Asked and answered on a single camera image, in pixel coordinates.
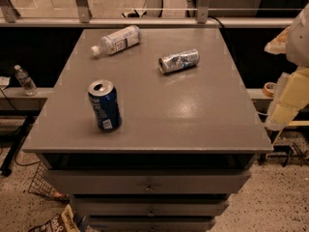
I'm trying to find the wire mesh basket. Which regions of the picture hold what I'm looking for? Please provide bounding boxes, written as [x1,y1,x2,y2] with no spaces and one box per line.
[28,163,69,201]

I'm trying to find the grey drawer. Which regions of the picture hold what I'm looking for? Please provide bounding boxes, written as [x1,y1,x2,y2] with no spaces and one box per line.
[44,169,250,194]
[73,197,229,217]
[89,217,215,232]

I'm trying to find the small water bottle on ledge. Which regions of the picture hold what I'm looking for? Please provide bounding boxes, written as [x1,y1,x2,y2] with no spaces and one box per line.
[14,65,38,96]

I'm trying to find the crushed silver can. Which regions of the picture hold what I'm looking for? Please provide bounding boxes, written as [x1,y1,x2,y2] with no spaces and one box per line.
[158,49,200,74]

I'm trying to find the snack bag on floor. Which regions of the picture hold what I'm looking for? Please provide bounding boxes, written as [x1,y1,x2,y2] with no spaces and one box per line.
[28,204,80,232]

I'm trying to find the clear plastic bottle white label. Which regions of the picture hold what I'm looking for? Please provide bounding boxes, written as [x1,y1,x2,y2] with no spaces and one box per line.
[91,25,141,56]

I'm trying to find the top grey drawer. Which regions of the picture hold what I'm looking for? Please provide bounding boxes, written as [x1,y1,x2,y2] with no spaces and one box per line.
[44,169,250,194]

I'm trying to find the black cable on floor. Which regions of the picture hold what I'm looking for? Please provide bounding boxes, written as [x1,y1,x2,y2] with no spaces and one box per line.
[0,87,42,178]

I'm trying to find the metal railing frame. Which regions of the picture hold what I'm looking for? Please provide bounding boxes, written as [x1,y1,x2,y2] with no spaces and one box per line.
[1,0,302,28]

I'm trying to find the middle grey drawer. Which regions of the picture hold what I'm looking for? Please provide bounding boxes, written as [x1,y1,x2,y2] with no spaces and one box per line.
[73,197,229,217]

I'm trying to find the bottom grey drawer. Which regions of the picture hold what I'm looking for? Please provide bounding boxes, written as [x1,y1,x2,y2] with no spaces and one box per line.
[89,217,215,232]

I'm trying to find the roll of tape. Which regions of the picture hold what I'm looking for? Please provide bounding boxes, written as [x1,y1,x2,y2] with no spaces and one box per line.
[263,82,277,98]

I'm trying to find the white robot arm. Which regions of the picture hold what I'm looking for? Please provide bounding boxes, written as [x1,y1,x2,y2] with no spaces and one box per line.
[265,5,309,131]

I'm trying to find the blue pepsi can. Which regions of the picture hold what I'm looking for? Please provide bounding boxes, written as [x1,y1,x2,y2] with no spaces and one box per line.
[88,79,122,131]

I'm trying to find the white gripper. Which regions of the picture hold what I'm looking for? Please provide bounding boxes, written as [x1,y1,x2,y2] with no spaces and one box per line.
[265,26,309,131]

